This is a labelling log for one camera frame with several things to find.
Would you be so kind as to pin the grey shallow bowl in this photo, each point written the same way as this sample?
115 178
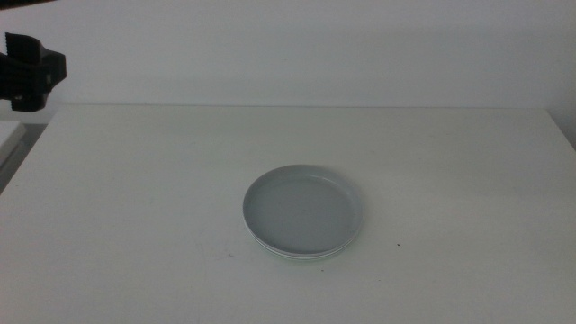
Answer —
301 209

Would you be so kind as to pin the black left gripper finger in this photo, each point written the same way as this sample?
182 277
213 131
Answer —
51 69

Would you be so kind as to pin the white shallow bowl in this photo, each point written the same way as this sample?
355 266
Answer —
297 256

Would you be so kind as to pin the pale green shallow bowl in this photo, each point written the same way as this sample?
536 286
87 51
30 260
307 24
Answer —
310 260

